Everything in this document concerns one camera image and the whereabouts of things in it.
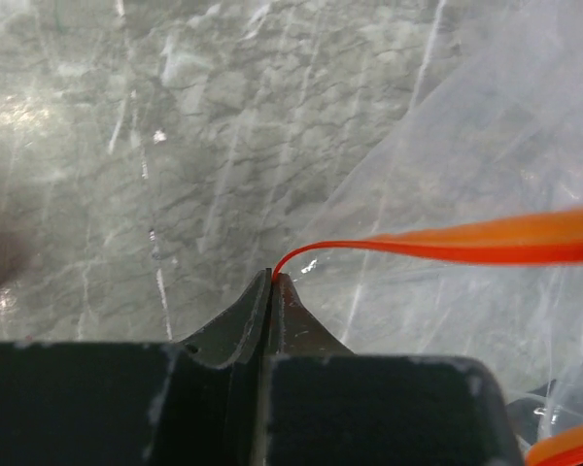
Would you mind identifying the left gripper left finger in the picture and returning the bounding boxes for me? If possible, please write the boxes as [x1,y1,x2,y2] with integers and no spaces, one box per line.
[177,268,271,369]

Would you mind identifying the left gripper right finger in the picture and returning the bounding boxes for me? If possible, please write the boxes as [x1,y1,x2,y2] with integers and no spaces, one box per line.
[270,274,354,358]

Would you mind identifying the clear orange zip top bag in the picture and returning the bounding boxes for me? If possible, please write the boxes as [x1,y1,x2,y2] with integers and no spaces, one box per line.
[284,1,583,450]

